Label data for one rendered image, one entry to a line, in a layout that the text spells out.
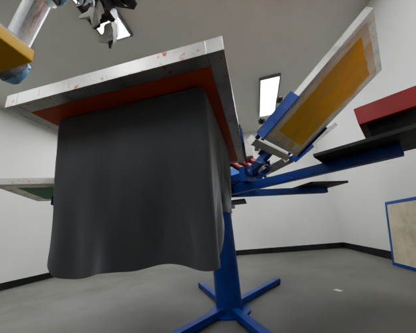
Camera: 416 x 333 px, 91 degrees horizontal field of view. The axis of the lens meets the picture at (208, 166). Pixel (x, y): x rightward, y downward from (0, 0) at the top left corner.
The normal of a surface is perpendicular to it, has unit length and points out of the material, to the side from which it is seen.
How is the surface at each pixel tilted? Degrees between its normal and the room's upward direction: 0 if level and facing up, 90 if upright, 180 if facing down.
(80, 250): 95
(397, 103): 90
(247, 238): 90
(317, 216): 90
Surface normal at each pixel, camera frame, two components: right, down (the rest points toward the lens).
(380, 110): -0.68, -0.16
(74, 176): -0.24, -0.22
